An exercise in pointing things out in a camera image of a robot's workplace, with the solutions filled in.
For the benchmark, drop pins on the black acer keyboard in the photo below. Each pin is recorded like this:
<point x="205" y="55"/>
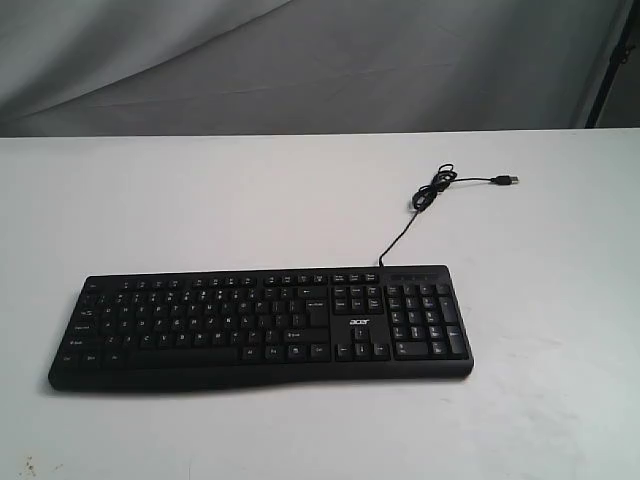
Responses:
<point x="180" y="332"/>

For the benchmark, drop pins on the grey fabric backdrop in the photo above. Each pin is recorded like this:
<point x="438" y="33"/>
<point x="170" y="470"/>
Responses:
<point x="133" y="68"/>

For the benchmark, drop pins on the black tripod stand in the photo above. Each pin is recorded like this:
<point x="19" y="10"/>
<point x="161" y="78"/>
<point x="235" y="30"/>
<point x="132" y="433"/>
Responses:
<point x="619" y="56"/>

